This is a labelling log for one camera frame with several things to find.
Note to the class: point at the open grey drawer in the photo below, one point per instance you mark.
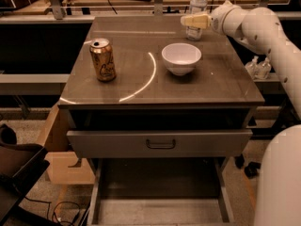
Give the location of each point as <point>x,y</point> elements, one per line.
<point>132,144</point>

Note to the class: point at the white ceramic bowl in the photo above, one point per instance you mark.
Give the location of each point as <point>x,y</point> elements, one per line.
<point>181,58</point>

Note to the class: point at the black drawer handle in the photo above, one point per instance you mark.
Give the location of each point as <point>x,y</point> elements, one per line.
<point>161,145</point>

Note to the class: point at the small spray bottle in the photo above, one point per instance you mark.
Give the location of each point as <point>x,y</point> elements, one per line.
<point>263,69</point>
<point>251,66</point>

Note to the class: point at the left small spray bottle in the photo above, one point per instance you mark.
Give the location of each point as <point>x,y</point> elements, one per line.
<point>251,66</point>

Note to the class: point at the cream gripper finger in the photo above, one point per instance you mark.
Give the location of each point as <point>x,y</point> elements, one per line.
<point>197,20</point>

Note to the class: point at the dark office chair left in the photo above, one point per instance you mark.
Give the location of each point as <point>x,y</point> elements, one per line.
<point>21,165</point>

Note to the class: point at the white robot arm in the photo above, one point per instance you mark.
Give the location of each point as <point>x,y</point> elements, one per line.
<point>278,201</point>

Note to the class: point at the wooden box on floor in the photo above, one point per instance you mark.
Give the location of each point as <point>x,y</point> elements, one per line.
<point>65,167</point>

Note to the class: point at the gold soda can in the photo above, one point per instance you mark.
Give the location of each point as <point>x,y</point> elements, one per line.
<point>102,56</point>

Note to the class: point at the black chair base right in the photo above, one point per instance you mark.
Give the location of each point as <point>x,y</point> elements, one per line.
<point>251,170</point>

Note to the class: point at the right small spray bottle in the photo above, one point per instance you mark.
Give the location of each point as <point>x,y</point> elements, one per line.
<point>263,69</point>

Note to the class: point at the grey metal drawer cabinet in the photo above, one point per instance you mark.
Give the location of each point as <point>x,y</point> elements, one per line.
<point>217,95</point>

